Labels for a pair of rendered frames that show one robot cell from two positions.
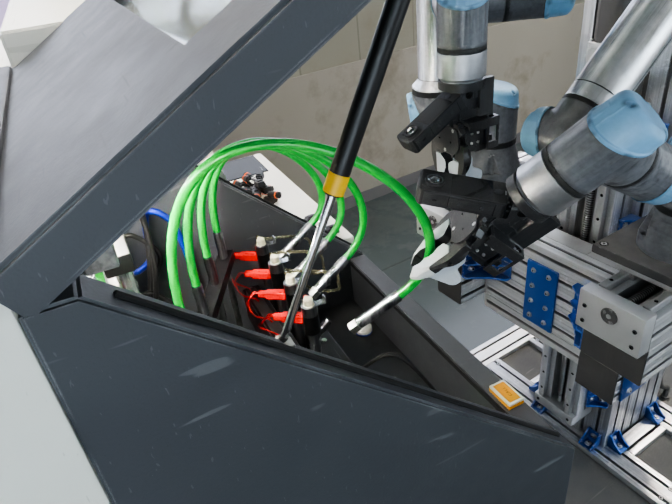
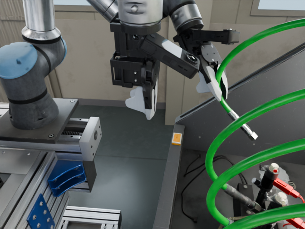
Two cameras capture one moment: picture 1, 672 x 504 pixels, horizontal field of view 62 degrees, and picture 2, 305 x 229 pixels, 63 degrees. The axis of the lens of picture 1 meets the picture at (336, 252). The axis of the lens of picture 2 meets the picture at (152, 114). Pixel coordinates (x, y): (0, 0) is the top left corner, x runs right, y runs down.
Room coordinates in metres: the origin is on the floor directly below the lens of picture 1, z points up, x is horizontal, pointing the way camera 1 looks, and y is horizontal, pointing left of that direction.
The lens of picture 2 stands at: (1.23, 0.04, 1.55)
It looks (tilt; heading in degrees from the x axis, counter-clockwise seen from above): 37 degrees down; 214
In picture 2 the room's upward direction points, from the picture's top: straight up
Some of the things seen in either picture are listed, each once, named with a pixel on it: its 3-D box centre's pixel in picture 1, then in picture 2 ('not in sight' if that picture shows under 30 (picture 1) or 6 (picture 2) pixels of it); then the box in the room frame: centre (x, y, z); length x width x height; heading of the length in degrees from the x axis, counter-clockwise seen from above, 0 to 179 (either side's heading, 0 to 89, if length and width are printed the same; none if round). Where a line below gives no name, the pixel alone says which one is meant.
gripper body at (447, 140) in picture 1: (464, 115); (137, 53); (0.87, -0.23, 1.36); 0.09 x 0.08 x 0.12; 112
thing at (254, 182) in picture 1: (257, 184); not in sight; (1.49, 0.20, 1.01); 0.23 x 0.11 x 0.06; 22
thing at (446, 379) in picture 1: (429, 356); (167, 208); (0.85, -0.16, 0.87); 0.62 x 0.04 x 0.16; 22
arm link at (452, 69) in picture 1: (460, 64); (140, 8); (0.87, -0.22, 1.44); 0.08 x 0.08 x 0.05
